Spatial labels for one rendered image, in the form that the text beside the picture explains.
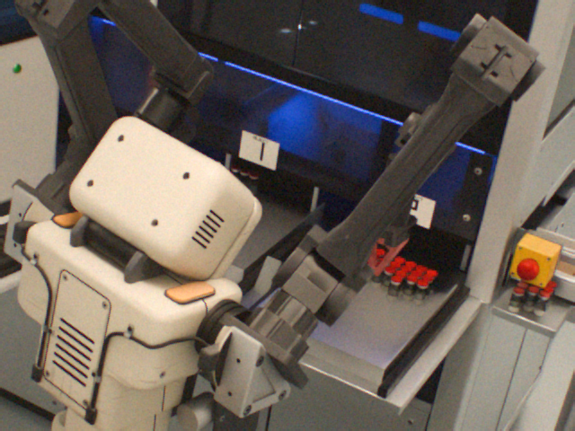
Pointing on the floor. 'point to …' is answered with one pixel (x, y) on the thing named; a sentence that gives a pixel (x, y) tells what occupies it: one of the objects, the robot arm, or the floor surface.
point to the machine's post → (504, 210)
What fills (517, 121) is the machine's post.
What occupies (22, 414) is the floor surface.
